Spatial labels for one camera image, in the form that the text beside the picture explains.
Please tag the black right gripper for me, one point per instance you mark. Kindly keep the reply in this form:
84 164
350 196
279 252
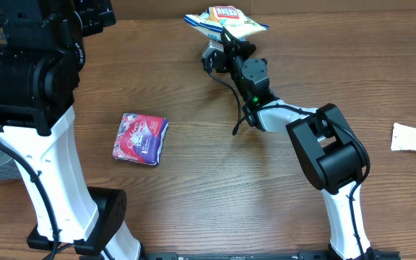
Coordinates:
234 42

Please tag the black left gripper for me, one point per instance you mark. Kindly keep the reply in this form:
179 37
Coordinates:
97 14

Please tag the cream snack bag blue edges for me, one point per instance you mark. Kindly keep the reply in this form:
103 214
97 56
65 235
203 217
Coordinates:
215 19

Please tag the red purple tissue pack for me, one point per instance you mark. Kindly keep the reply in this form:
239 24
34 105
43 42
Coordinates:
140 138

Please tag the white tube with gold cap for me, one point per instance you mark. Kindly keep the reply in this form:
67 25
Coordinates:
403 138

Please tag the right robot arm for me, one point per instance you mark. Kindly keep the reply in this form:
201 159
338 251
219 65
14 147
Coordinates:
332 158

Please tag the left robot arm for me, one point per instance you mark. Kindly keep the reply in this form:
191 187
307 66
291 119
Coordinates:
41 55

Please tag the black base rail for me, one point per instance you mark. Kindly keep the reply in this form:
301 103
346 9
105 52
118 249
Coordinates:
301 255

